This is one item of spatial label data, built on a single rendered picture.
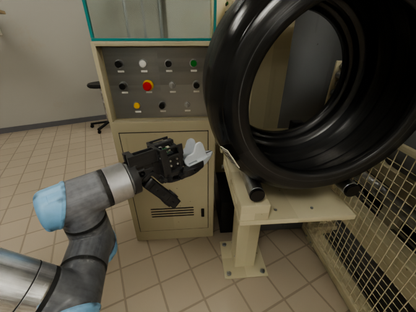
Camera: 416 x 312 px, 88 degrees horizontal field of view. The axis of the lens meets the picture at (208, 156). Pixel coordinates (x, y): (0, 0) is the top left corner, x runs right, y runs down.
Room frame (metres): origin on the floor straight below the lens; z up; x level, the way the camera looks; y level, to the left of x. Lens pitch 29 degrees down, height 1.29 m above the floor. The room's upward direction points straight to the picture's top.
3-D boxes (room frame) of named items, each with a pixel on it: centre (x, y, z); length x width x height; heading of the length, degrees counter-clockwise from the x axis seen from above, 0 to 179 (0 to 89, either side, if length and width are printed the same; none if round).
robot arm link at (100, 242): (0.28, 0.23, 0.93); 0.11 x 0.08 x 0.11; 13
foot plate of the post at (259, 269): (0.91, -0.23, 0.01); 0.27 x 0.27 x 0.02; 4
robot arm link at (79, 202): (0.30, 0.24, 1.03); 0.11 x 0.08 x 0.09; 127
